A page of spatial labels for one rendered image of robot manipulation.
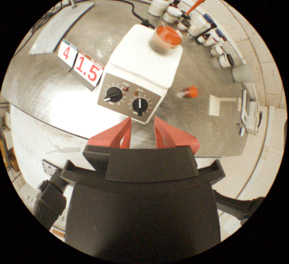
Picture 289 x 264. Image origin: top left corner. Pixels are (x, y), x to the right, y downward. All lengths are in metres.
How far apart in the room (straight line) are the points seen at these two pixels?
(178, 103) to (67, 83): 0.32
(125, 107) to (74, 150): 0.20
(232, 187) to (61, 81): 1.73
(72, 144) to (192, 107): 0.39
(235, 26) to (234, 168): 1.43
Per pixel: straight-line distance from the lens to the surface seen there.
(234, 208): 0.41
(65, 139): 0.30
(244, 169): 1.47
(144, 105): 0.19
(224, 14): 0.63
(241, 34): 0.70
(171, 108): 0.27
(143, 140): 0.26
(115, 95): 0.17
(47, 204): 0.29
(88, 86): 0.25
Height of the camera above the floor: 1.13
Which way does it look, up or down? 74 degrees down
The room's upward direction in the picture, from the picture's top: 121 degrees clockwise
